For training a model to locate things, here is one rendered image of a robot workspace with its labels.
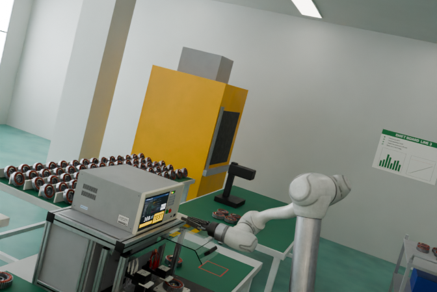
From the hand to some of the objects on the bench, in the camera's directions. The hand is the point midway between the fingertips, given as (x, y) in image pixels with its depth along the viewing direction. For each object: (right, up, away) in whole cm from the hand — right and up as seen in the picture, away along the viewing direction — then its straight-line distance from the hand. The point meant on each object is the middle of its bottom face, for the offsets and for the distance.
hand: (182, 217), depth 237 cm
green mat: (-9, -37, +63) cm, 74 cm away
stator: (-6, -40, +6) cm, 40 cm away
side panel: (-58, -32, -22) cm, 70 cm away
